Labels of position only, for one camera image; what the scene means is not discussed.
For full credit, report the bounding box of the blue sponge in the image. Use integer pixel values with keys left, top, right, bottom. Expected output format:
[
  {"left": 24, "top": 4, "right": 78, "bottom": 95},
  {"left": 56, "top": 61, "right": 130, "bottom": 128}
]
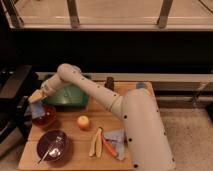
[{"left": 30, "top": 102, "right": 45, "bottom": 119}]

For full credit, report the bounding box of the red bowl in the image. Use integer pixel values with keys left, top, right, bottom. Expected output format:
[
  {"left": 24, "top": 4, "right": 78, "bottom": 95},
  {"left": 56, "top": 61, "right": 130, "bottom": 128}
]
[{"left": 32, "top": 105, "right": 56, "bottom": 129}]

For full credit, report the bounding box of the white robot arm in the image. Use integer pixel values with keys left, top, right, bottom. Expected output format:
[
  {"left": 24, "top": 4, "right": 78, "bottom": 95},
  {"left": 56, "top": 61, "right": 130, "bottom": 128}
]
[{"left": 29, "top": 64, "right": 176, "bottom": 171}]

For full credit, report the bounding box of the purple bowl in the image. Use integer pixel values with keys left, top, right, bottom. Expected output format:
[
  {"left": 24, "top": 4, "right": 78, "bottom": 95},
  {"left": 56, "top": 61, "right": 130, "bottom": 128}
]
[{"left": 36, "top": 130, "right": 68, "bottom": 163}]

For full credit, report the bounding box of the green plastic tray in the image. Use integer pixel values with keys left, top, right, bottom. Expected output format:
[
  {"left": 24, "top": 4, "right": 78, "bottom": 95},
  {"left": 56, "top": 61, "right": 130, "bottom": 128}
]
[{"left": 43, "top": 84, "right": 89, "bottom": 108}]

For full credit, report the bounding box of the yellow apple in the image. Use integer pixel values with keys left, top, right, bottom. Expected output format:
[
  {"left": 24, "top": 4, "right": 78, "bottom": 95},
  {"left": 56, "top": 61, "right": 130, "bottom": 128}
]
[{"left": 77, "top": 115, "right": 90, "bottom": 130}]

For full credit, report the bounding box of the metal spoon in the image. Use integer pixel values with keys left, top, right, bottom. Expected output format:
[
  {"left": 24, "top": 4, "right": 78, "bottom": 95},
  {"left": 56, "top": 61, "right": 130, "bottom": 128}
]
[{"left": 37, "top": 136, "right": 62, "bottom": 164}]

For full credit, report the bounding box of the small dark brown object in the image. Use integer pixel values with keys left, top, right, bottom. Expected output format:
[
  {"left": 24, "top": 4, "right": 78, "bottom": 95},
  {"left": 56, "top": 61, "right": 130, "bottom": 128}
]
[{"left": 105, "top": 77, "right": 114, "bottom": 90}]

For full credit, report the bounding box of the orange carrot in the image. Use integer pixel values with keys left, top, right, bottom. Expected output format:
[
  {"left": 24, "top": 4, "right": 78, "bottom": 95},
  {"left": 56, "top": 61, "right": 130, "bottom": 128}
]
[{"left": 102, "top": 134, "right": 118, "bottom": 158}]

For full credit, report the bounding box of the blue grey cloth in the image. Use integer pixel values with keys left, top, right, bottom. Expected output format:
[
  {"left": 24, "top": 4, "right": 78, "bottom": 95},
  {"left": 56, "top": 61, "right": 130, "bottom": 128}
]
[{"left": 103, "top": 129, "right": 125, "bottom": 161}]

